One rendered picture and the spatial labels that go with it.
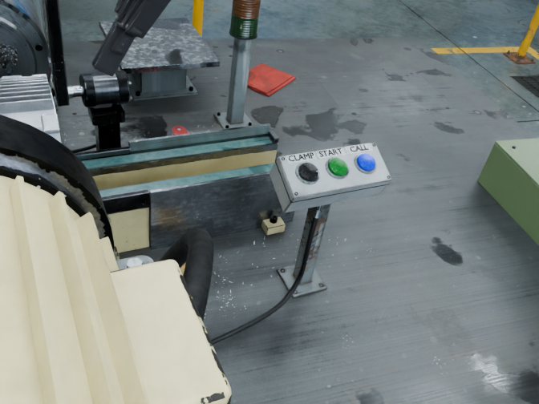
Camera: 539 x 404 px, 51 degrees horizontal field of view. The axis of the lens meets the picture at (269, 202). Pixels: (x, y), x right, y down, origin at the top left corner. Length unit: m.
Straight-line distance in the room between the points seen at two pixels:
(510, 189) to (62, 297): 1.17
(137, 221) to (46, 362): 0.78
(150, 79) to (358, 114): 0.55
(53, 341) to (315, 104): 1.36
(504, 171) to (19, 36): 1.02
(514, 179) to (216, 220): 0.66
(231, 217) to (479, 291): 0.48
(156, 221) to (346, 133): 0.63
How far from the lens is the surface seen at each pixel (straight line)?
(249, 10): 1.26
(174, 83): 1.51
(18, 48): 1.11
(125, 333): 0.27
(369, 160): 0.86
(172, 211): 1.00
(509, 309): 1.13
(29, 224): 0.28
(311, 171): 0.81
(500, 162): 1.36
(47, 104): 0.88
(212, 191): 1.00
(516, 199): 1.34
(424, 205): 1.28
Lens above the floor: 1.54
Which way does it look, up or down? 39 degrees down
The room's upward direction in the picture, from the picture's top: 10 degrees clockwise
